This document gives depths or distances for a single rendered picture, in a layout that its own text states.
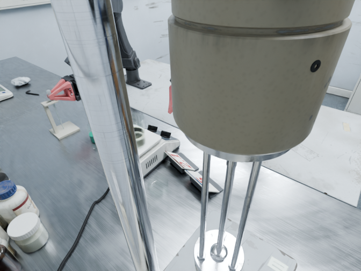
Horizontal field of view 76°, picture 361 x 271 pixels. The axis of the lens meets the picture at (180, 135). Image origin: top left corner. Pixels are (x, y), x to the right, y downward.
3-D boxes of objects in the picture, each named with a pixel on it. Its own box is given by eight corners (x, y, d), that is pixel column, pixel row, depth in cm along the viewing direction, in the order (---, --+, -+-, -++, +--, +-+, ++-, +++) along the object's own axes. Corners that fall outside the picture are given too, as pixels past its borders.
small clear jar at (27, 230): (23, 259, 48) (8, 243, 44) (18, 239, 52) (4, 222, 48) (52, 242, 51) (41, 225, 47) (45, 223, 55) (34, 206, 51)
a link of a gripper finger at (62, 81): (49, 91, 72) (77, 81, 78) (40, 85, 76) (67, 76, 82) (57, 110, 76) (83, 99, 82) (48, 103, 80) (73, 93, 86)
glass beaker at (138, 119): (124, 154, 62) (118, 127, 57) (123, 139, 67) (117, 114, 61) (151, 148, 63) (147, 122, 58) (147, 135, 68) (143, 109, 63)
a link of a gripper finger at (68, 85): (48, 90, 73) (76, 80, 78) (38, 84, 77) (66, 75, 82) (56, 109, 77) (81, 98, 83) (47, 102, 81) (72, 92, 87)
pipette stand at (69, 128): (70, 122, 90) (58, 92, 82) (80, 129, 86) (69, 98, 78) (49, 131, 85) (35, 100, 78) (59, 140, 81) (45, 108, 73)
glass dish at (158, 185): (168, 180, 65) (168, 175, 63) (168, 196, 60) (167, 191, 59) (149, 180, 65) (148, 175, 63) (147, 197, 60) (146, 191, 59)
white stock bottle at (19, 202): (7, 234, 53) (-21, 202, 46) (14, 212, 58) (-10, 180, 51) (37, 226, 54) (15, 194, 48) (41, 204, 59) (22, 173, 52)
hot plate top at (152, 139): (134, 126, 73) (134, 123, 72) (163, 138, 67) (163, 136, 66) (103, 145, 65) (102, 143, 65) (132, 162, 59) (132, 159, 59)
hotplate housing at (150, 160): (151, 133, 83) (149, 114, 78) (181, 147, 76) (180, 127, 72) (101, 170, 69) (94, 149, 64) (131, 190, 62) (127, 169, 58)
